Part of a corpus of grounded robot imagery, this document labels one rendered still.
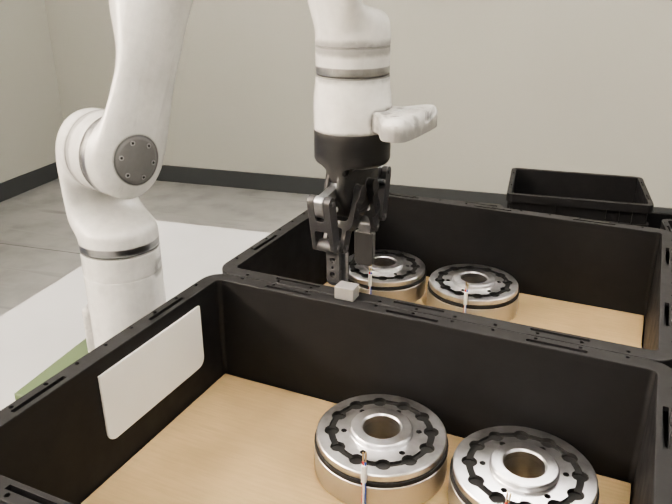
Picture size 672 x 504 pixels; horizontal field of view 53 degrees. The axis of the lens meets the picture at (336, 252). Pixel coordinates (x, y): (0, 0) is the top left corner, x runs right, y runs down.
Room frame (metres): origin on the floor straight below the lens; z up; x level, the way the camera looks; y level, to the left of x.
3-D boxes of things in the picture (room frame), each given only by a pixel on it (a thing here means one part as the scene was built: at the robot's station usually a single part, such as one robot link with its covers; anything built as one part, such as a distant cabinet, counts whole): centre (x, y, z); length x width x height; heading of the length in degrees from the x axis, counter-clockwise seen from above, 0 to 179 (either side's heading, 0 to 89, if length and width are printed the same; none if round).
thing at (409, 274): (0.75, -0.06, 0.86); 0.10 x 0.10 x 0.01
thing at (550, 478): (0.39, -0.13, 0.86); 0.05 x 0.05 x 0.01
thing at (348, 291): (0.52, -0.01, 0.94); 0.02 x 0.01 x 0.01; 65
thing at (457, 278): (0.70, -0.16, 0.86); 0.05 x 0.05 x 0.01
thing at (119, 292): (0.75, 0.26, 0.80); 0.09 x 0.09 x 0.17; 74
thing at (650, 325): (0.64, -0.13, 0.87); 0.40 x 0.30 x 0.11; 65
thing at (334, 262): (0.61, 0.00, 0.93); 0.03 x 0.01 x 0.05; 151
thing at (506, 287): (0.70, -0.16, 0.86); 0.10 x 0.10 x 0.01
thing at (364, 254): (0.68, -0.03, 0.91); 0.02 x 0.01 x 0.04; 61
